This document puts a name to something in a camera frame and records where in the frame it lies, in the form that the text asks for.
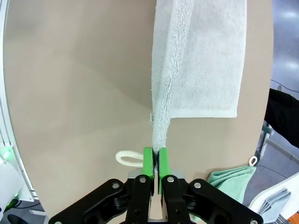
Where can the person in beige shirt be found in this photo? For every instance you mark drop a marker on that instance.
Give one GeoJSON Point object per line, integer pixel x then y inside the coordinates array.
{"type": "Point", "coordinates": [282, 112]}

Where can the white terry towel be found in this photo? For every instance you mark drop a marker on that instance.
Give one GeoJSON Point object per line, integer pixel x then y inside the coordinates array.
{"type": "Point", "coordinates": [205, 58]}

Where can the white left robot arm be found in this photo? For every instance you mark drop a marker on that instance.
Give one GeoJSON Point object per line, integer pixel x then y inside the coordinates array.
{"type": "Point", "coordinates": [10, 179]}

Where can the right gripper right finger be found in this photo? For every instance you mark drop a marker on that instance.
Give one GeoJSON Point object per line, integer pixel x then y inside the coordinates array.
{"type": "Point", "coordinates": [175, 200]}

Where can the dark grey plastic basket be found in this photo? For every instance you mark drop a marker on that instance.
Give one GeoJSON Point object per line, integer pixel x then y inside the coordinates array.
{"type": "Point", "coordinates": [281, 219]}

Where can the grey towel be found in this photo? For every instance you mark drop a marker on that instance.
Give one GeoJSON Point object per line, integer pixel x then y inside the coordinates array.
{"type": "Point", "coordinates": [273, 203]}

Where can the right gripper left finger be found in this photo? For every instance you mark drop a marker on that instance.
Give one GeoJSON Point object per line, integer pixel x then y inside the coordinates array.
{"type": "Point", "coordinates": [137, 198]}

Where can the green terry towel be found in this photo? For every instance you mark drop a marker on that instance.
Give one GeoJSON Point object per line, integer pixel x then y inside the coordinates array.
{"type": "Point", "coordinates": [229, 179]}

